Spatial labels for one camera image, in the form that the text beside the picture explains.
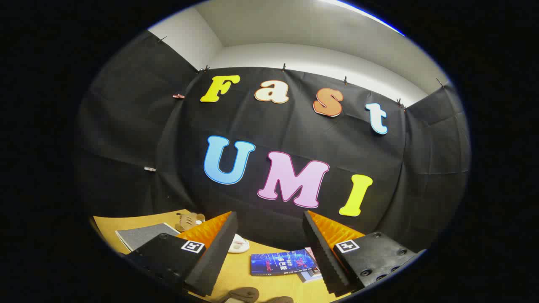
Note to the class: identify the grey fabric storage box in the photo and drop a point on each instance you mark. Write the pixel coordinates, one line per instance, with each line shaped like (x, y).
(145, 235)

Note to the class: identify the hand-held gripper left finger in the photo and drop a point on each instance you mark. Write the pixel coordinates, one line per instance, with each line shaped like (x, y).
(214, 261)

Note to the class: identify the white plush toy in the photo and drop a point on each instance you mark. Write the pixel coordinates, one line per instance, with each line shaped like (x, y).
(239, 245)

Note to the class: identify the brown fuzzy slipper shoe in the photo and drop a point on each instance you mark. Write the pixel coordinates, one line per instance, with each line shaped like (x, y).
(244, 294)
(280, 299)

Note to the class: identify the white clip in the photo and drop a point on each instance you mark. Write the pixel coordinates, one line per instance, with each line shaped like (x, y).
(150, 169)

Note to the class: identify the dark blue book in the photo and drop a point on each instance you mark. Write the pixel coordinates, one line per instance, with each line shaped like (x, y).
(280, 263)

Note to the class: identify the black backdrop cloth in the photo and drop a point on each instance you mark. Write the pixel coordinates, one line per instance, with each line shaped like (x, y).
(273, 130)

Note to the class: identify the pink cover book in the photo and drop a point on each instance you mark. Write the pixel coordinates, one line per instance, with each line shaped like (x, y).
(312, 257)

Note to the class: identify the brown striped plush toy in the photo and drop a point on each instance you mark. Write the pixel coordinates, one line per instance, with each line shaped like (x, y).
(187, 221)

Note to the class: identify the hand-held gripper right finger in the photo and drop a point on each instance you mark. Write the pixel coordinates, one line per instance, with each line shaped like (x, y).
(324, 261)

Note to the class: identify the light blue book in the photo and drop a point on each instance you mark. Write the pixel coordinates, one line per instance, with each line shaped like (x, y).
(310, 277)

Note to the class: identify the row of black clips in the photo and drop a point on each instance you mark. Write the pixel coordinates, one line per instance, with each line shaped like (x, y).
(284, 67)

